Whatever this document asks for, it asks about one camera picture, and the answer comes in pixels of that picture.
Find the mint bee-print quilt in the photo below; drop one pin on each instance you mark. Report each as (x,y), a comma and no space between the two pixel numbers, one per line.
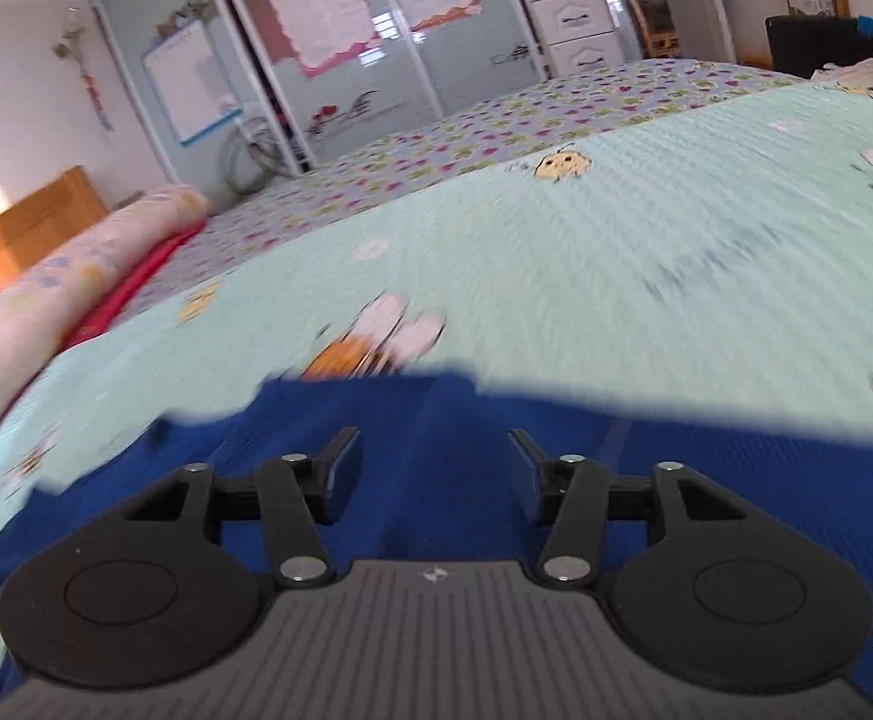
(713,263)

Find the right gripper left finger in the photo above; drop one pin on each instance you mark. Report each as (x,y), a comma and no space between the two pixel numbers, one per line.
(297,495)

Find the sliding glass wardrobe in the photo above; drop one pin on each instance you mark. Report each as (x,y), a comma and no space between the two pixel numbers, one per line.
(330,76)

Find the black sofa chair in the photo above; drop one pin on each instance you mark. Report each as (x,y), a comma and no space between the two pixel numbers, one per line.
(801,45)

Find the rolled floral duvet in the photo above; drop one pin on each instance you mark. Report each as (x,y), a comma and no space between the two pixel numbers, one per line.
(45,305)

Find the blue knit sweater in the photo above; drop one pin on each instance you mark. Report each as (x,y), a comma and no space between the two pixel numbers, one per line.
(435,484)

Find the red pillow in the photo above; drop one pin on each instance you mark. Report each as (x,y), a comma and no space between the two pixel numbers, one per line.
(104,314)

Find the white electric fan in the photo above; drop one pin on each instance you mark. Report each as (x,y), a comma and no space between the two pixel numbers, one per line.
(250,158)

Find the white drawer cabinet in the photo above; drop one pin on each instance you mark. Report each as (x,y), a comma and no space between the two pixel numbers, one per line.
(576,35)

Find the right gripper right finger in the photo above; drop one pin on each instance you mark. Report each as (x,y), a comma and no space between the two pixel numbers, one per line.
(568,497)

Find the white clothes on chair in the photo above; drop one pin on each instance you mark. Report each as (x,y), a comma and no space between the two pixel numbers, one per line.
(856,76)

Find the wooden headboard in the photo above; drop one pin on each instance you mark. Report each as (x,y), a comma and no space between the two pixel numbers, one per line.
(36,226)

